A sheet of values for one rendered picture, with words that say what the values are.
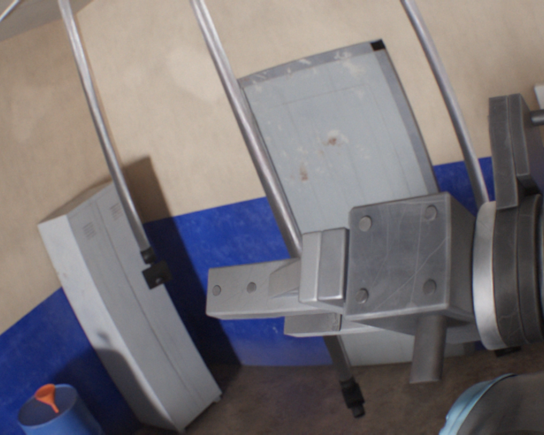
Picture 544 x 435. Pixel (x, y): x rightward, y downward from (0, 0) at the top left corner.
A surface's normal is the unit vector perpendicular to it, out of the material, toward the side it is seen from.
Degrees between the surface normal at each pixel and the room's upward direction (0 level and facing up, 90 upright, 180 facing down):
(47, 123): 90
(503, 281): 68
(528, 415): 14
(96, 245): 90
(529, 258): 53
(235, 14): 90
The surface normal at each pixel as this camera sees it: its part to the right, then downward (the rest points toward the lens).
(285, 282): -0.92, -0.17
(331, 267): -0.62, -0.26
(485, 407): -0.47, -0.76
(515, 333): -0.33, 0.74
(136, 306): 0.79, -0.13
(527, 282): -0.60, 0.06
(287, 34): -0.51, 0.43
